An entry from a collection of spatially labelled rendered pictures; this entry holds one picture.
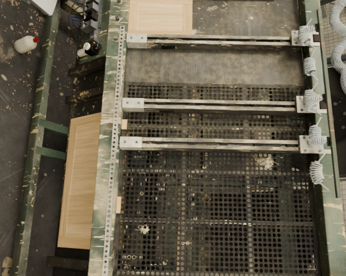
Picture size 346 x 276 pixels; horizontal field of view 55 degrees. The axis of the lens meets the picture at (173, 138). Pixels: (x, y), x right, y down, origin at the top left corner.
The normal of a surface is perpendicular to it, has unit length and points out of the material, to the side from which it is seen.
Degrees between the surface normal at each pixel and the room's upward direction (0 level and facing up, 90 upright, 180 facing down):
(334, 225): 58
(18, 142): 0
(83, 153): 90
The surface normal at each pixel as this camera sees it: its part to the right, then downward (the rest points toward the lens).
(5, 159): 0.84, -0.12
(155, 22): 0.00, -0.25
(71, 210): -0.54, -0.23
